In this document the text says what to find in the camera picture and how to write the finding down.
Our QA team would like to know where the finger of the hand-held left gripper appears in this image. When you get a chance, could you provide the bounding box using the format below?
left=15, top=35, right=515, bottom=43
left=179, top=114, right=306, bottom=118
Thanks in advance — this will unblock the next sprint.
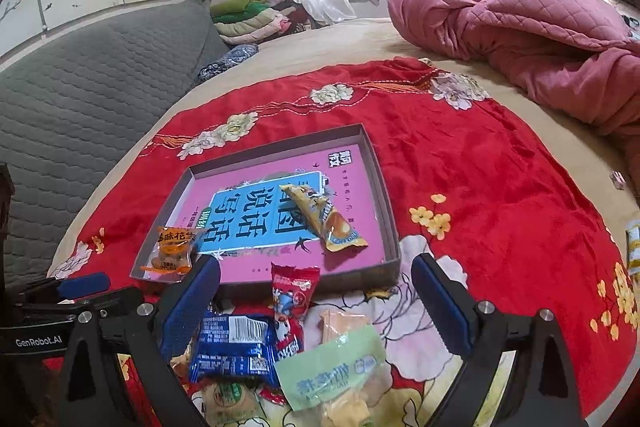
left=17, top=272, right=112, bottom=303
left=75, top=286, right=145, bottom=318

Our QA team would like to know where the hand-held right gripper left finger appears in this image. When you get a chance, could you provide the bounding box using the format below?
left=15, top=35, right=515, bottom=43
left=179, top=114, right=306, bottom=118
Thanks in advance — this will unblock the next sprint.
left=57, top=254, right=223, bottom=427

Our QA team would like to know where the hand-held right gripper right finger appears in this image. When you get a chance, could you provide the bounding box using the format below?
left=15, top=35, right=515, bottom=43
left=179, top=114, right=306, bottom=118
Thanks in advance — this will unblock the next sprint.
left=411, top=252, right=588, bottom=427

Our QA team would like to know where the orange peanut snack packet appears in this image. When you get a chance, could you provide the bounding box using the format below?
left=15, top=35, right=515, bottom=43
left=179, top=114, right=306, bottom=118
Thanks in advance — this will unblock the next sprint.
left=141, top=226, right=208, bottom=283

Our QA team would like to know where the blue snack packet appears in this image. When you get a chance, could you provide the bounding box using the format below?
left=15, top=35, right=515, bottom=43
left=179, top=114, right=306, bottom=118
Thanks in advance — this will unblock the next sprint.
left=189, top=314, right=281, bottom=385

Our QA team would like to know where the peach wafer packet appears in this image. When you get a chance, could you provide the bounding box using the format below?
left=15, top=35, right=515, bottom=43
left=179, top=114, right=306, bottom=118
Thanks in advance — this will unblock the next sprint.
left=319, top=308, right=371, bottom=348

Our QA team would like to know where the red cartoon snack packet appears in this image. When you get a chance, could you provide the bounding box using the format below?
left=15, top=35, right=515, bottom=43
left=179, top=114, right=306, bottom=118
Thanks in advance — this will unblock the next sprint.
left=257, top=263, right=322, bottom=408

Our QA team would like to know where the small green-beige snack packet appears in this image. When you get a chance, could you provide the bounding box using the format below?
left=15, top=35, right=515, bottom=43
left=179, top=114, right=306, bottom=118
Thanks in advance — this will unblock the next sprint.
left=192, top=379, right=266, bottom=427

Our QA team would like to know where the clear green-label snack packet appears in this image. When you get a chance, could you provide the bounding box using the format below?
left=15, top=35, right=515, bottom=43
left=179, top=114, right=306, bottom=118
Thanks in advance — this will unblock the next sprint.
left=274, top=324, right=388, bottom=427

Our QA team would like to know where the yellow snack packet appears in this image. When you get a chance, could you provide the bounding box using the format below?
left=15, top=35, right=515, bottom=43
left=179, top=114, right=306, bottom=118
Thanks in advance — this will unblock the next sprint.
left=279, top=183, right=369, bottom=254

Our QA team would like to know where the shallow grey cardboard box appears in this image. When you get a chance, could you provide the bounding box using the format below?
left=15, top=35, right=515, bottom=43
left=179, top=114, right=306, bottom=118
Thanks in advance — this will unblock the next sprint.
left=130, top=123, right=402, bottom=303

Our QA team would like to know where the dark wooden furniture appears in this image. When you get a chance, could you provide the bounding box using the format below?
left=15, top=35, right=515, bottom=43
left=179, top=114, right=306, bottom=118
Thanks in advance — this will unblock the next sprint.
left=0, top=163, right=16, bottom=293

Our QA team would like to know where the red floral blanket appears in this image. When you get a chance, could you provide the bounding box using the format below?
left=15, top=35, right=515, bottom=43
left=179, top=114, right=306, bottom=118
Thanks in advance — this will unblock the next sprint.
left=47, top=56, right=640, bottom=427

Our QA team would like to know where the yellow white packet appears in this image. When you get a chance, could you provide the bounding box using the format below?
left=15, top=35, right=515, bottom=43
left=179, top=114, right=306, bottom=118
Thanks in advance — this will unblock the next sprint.
left=625, top=219, right=640, bottom=278

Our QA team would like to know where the grey quilted headboard cover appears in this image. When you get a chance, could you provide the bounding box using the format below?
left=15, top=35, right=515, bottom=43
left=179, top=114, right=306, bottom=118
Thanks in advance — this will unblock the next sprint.
left=0, top=0, right=231, bottom=288

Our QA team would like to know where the blue patterned cloth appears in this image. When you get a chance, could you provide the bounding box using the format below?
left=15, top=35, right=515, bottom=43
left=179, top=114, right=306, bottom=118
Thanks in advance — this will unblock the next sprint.
left=196, top=43, right=260, bottom=84

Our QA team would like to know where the beige bed sheet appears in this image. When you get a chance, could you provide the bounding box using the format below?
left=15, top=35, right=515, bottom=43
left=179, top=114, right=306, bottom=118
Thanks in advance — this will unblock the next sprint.
left=47, top=17, right=640, bottom=268

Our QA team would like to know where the pink quilted duvet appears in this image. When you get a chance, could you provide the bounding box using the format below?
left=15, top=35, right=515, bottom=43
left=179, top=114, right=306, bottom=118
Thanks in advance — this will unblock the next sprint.
left=387, top=0, right=640, bottom=188

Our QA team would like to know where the stack of folded clothes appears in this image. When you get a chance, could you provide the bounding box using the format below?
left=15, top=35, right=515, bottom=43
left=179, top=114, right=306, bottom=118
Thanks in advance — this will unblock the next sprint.
left=210, top=0, right=321, bottom=45

